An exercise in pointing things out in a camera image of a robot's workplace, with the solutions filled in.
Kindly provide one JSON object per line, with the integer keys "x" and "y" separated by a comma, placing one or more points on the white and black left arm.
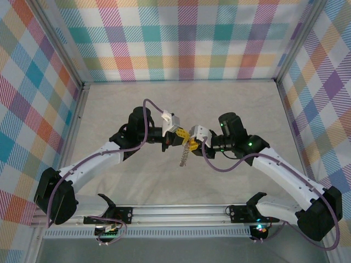
{"x": 87, "y": 167}

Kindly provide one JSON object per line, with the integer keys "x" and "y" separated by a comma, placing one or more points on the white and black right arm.
{"x": 282, "y": 175}

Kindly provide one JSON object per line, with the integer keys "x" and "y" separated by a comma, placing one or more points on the plaid backdrop panel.
{"x": 178, "y": 41}
{"x": 27, "y": 109}
{"x": 329, "y": 96}

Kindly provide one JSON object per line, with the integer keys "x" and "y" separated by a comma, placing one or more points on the small board with LEDs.
{"x": 259, "y": 228}

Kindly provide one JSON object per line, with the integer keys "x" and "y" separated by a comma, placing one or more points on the grey metal front panel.
{"x": 178, "y": 252}

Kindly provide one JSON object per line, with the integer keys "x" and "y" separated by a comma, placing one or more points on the green circuit board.
{"x": 108, "y": 233}

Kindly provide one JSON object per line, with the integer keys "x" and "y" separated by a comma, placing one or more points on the aluminium frame beam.
{"x": 178, "y": 81}
{"x": 74, "y": 120}
{"x": 287, "y": 109}

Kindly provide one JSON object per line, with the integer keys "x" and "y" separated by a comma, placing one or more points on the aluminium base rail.
{"x": 178, "y": 212}

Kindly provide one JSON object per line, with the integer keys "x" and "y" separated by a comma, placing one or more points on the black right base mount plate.
{"x": 237, "y": 213}

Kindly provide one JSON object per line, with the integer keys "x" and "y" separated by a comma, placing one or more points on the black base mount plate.
{"x": 237, "y": 213}
{"x": 124, "y": 213}

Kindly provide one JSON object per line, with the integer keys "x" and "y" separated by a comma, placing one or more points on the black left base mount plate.
{"x": 124, "y": 213}

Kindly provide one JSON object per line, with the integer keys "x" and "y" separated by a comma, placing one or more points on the aluminium frame post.
{"x": 299, "y": 38}
{"x": 59, "y": 43}

